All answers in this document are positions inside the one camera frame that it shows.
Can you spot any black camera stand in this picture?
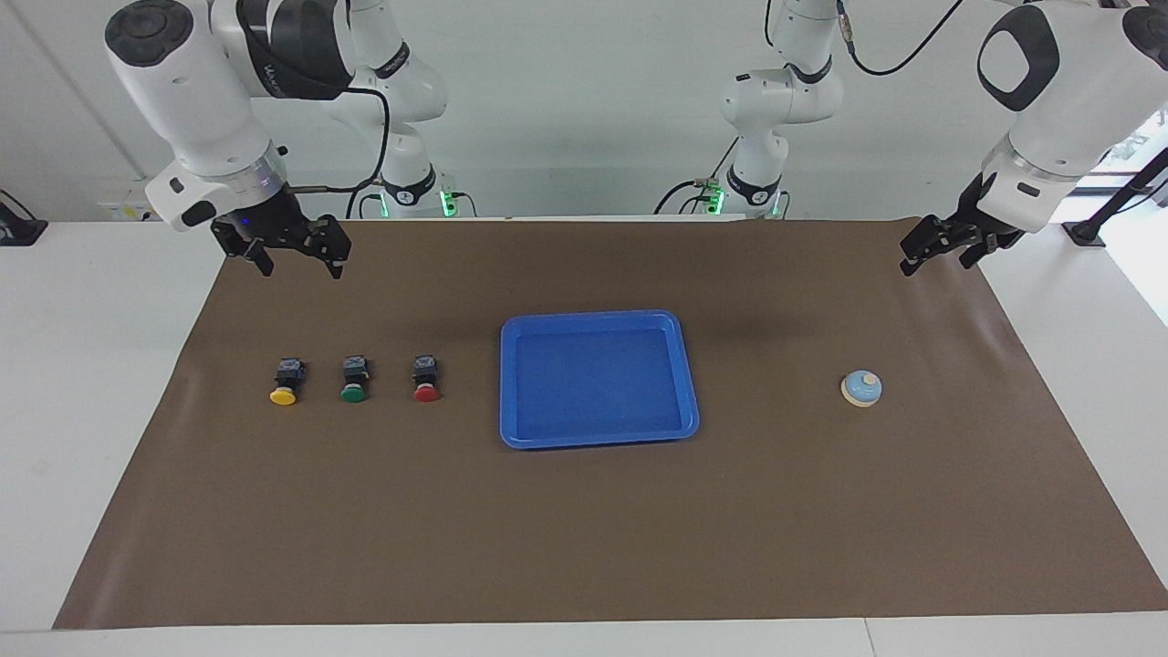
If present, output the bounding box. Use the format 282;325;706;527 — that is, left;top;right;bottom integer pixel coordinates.
1063;146;1168;249

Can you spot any black left base cable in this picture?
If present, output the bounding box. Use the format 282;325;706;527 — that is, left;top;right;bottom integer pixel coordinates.
653;137;742;216

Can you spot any black base cable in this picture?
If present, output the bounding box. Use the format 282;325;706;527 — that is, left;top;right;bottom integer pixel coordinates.
653;137;742;216
345;176;384;220

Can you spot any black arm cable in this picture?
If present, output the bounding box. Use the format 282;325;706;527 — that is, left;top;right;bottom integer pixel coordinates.
838;0;965;78
290;82;391;194

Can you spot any blue plastic tray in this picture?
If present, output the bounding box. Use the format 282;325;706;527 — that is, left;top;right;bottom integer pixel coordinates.
499;309;701;451

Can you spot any white wall socket box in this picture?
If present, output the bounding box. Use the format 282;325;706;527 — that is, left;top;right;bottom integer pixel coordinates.
99;196;165;223

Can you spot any black desk mount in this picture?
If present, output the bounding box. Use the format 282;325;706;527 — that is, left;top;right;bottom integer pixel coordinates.
0;189;48;247

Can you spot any black right base cable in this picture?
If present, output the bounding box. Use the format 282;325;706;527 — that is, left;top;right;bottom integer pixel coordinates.
345;176;384;220

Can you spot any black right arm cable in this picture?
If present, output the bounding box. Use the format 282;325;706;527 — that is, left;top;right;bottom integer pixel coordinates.
290;82;391;194

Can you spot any yellow push button switch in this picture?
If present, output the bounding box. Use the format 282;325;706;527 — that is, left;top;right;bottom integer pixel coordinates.
269;358;307;406

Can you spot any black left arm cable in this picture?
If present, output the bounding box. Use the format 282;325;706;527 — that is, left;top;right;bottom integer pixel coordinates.
838;0;965;78

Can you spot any brown table mat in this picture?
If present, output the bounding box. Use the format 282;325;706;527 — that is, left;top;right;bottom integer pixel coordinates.
53;217;1168;631

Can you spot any light blue desk bell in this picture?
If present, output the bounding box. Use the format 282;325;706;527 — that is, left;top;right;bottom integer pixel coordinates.
840;370;883;408

